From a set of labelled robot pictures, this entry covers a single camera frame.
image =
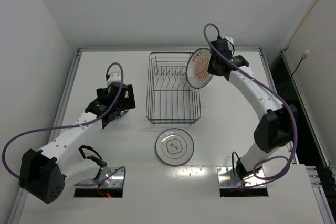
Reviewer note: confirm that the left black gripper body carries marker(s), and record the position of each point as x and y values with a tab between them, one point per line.
129	96

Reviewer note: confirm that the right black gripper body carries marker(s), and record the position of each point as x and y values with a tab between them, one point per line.
212	65

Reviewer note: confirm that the orange sunburst plate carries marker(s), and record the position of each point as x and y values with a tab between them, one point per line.
197	68

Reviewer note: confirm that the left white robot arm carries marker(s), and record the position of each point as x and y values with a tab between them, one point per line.
45	174

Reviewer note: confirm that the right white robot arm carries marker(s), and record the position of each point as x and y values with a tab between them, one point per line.
277	119

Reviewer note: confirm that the white plate dark rim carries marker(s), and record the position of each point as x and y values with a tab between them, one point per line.
174	147

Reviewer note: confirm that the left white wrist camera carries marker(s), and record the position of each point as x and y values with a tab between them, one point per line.
113	77

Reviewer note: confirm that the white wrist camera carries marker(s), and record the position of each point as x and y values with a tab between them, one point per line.
113	77
229	39

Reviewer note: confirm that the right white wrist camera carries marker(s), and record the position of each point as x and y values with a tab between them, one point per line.
229	39

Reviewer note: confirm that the grey wire dish rack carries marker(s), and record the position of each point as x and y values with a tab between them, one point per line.
170	99

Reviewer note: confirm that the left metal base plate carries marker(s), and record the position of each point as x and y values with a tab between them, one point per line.
109	177

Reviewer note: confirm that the metal base plate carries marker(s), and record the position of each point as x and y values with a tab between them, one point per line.
227	180
109	177

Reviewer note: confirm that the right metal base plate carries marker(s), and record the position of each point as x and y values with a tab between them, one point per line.
227	180

